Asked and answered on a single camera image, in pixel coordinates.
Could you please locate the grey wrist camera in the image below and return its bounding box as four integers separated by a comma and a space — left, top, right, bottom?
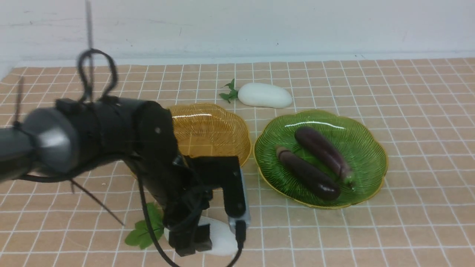
221, 167, 251, 248

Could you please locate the amber ribbed glass plate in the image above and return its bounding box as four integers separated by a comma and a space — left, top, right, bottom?
130, 103, 252, 178

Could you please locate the black camera cable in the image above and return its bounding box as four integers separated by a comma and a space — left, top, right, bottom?
11, 0, 245, 267

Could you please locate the purple eggplant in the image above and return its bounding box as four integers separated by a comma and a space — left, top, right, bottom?
275, 145, 341, 201
294, 126, 354, 188

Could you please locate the green ribbed glass plate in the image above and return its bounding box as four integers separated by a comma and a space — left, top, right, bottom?
254, 109, 389, 210

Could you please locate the white radish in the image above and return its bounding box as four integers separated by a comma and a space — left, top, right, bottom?
219, 79, 294, 109
125, 202, 240, 256

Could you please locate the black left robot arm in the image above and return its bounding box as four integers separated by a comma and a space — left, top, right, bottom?
1, 96, 250, 257

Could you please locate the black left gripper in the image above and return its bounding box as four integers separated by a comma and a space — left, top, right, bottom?
122, 150, 241, 257

